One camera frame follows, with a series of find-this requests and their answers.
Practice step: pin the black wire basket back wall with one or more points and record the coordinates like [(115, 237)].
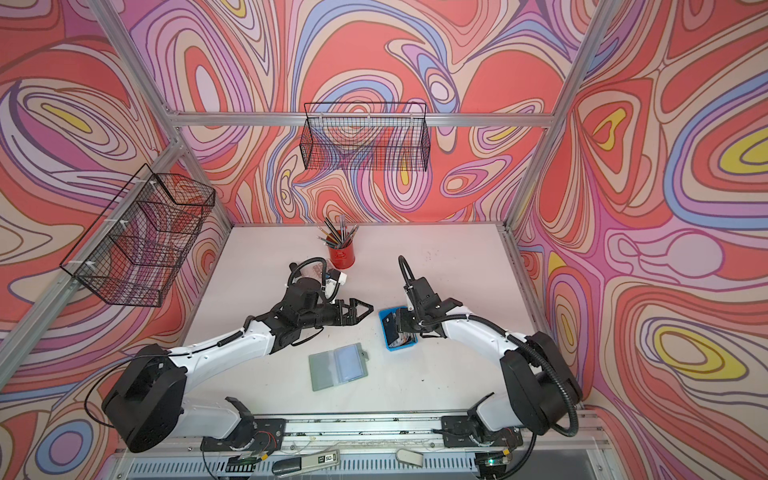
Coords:
[(365, 136)]

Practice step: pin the blue plastic card tray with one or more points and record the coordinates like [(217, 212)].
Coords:
[(382, 314)]

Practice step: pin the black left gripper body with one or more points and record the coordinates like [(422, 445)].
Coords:
[(324, 315)]

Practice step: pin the red metal pen cup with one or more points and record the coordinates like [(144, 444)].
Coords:
[(342, 256)]

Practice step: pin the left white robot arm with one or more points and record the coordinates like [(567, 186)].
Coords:
[(150, 401)]

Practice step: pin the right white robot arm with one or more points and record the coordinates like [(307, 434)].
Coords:
[(541, 394)]

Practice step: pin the grey remote device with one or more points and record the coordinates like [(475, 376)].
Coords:
[(305, 464)]

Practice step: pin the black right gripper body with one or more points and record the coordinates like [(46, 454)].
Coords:
[(411, 321)]

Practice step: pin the green card holder wallet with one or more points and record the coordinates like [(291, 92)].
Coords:
[(337, 367)]

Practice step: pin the pens and pencils bunch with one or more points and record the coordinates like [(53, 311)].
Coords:
[(338, 236)]

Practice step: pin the black wire basket left wall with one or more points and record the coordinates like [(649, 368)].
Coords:
[(133, 259)]

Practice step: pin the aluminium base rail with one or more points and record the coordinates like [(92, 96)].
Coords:
[(427, 431)]

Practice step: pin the black wire basket wall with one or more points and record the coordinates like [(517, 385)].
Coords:
[(365, 136), (133, 259)]

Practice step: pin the stack of credit cards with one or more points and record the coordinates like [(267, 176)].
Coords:
[(394, 337)]

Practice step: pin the small grey oval object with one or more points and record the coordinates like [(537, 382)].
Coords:
[(410, 457)]

